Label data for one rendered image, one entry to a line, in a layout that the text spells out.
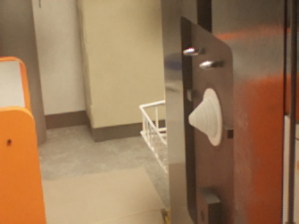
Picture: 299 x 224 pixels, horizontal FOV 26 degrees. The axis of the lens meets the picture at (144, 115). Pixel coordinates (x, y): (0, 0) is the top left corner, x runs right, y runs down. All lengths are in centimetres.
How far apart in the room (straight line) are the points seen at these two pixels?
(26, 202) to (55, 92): 317
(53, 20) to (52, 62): 27
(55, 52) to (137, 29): 61
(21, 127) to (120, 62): 283
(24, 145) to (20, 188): 7
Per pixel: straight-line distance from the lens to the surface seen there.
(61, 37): 414
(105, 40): 379
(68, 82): 421
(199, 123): 70
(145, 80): 389
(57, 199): 168
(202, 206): 75
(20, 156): 104
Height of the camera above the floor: 144
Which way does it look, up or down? 19 degrees down
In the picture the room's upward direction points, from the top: 3 degrees counter-clockwise
